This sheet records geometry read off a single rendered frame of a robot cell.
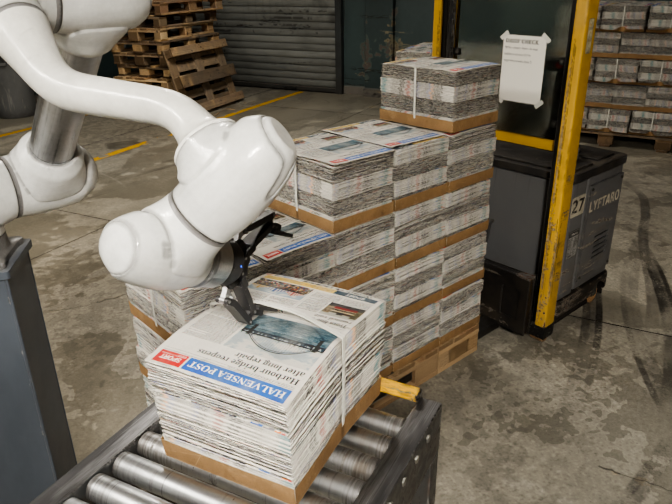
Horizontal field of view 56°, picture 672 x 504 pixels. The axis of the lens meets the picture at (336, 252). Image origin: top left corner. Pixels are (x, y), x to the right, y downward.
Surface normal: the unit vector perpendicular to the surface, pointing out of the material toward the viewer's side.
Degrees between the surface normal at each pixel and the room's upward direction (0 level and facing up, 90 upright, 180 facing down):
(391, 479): 0
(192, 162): 59
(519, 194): 90
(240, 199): 97
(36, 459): 90
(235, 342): 1
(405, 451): 0
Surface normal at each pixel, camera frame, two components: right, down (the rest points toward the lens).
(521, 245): -0.74, 0.29
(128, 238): -0.33, -0.12
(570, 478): -0.01, -0.91
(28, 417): 0.17, 0.40
